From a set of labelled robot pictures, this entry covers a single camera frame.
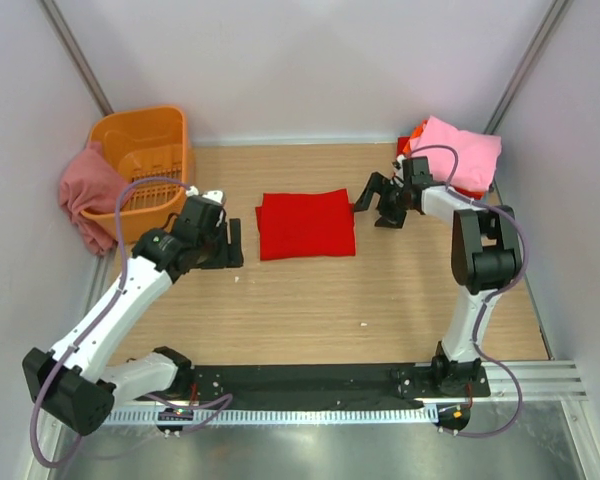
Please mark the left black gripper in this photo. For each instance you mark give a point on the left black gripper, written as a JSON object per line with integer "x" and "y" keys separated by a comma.
{"x": 228, "y": 245}

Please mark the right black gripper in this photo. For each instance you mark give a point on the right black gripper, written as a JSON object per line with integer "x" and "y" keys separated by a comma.
{"x": 389, "y": 198}

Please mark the red t shirt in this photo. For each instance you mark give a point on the red t shirt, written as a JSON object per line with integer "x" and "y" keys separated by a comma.
{"x": 298, "y": 225}
{"x": 403, "y": 145}

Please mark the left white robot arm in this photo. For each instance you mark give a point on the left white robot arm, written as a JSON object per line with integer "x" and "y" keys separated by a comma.
{"x": 84, "y": 409}

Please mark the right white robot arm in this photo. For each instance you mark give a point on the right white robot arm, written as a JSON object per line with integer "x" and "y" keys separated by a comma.
{"x": 486, "y": 260}

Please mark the folded red t shirt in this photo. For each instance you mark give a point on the folded red t shirt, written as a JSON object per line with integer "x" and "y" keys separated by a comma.
{"x": 403, "y": 145}

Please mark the folded pink t shirt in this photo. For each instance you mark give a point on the folded pink t shirt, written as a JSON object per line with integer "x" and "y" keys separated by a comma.
{"x": 441, "y": 161}

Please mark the orange plastic basket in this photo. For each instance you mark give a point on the orange plastic basket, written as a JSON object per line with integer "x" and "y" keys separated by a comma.
{"x": 143, "y": 143}

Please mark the dusty pink t shirt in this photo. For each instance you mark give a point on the dusty pink t shirt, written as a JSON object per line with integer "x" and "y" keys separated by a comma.
{"x": 90, "y": 183}

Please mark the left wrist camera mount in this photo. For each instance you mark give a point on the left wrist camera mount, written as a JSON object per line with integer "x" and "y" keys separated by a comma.
{"x": 214, "y": 196}

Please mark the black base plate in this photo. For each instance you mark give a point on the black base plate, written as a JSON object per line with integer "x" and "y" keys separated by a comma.
{"x": 331, "y": 386}

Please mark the white slotted cable duct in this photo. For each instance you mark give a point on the white slotted cable duct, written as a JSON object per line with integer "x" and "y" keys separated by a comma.
{"x": 155, "y": 415}

